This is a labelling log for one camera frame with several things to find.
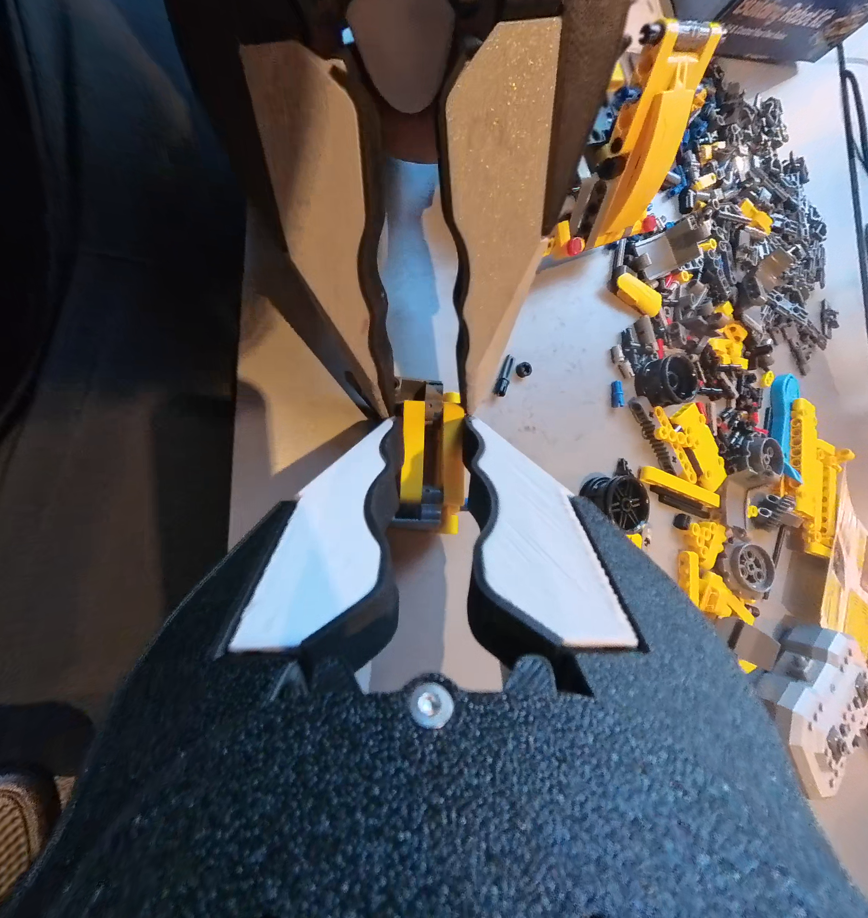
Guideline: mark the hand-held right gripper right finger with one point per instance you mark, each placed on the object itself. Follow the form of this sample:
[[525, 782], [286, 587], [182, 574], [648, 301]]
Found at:
[[541, 559]]

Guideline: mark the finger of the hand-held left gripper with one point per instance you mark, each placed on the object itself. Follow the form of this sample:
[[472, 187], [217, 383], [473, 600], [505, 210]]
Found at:
[[498, 179], [304, 179]]

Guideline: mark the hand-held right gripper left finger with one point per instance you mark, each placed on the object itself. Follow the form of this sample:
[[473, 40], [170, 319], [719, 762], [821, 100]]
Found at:
[[319, 566]]

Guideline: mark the small yellow grey brick assembly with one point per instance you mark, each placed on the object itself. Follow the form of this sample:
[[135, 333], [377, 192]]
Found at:
[[412, 459]]

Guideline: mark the person's left hand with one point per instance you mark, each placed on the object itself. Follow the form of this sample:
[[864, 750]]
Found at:
[[401, 50]]

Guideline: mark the yellow toy vehicle model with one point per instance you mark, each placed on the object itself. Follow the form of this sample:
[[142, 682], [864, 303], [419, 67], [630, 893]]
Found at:
[[656, 122]]

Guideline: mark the black wheel hub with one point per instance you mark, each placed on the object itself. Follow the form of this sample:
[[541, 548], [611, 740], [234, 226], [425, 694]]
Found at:
[[617, 502], [667, 378]]

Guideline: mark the yellow curved panel brick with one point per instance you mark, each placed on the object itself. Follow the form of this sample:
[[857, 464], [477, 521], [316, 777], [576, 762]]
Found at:
[[638, 292]]

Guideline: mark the small blue connector pin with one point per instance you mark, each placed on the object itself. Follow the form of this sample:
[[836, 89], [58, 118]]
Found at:
[[617, 394]]

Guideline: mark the small black connector pin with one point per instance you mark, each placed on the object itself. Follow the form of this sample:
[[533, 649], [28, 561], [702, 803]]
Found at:
[[506, 376]]

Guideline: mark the small black bushing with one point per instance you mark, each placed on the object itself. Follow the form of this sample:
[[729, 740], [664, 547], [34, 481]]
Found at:
[[524, 370]]

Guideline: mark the dark cardboard box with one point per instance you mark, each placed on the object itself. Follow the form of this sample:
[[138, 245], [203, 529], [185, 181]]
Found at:
[[785, 29]]

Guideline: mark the pile of loose building bricks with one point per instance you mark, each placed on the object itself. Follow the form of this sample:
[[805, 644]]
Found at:
[[764, 215]]

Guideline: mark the blue curved brick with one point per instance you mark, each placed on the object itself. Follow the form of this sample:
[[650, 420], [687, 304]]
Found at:
[[782, 423]]

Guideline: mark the grey motor hub block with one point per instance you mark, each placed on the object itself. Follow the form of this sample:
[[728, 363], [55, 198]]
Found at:
[[821, 710]]

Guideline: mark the yellow printed leaflet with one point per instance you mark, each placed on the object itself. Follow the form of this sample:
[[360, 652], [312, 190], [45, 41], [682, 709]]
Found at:
[[860, 574]]

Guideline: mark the tan woven fabric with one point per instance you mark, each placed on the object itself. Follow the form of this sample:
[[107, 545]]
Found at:
[[10, 832]]

